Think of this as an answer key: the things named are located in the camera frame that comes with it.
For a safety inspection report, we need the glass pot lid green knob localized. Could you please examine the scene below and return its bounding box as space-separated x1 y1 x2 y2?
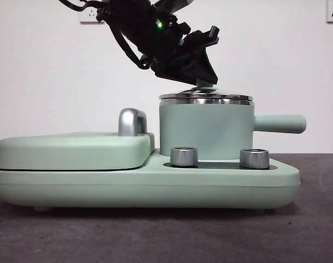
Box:
158 79 254 101

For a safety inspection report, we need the silver control knob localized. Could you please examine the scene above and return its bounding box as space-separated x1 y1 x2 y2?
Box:
239 148 270 169
170 147 199 167

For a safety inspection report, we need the mint green breakfast machine base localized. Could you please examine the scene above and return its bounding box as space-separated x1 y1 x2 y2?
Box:
0 149 301 213

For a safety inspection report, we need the mint green griddle cover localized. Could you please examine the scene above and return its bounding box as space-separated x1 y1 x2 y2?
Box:
0 132 156 171

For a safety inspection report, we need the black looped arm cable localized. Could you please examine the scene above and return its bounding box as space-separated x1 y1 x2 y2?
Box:
108 23 153 71

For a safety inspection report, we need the mint green pot with handle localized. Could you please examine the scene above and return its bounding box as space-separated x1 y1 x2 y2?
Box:
158 94 308 161

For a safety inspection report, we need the silver griddle cover handle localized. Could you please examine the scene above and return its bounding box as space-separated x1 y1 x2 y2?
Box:
118 107 149 137

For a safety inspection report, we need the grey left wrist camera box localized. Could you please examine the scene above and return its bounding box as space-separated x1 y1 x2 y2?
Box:
154 0 194 14

